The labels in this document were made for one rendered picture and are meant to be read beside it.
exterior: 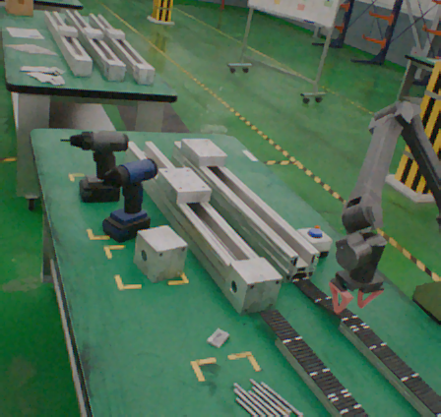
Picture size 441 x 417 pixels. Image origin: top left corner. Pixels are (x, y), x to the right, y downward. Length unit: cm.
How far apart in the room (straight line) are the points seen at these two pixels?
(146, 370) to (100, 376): 9
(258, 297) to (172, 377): 31
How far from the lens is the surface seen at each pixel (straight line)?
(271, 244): 144
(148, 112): 301
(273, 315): 122
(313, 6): 693
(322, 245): 154
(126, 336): 113
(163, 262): 127
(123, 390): 103
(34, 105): 290
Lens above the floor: 154
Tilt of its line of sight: 26 degrees down
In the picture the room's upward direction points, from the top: 12 degrees clockwise
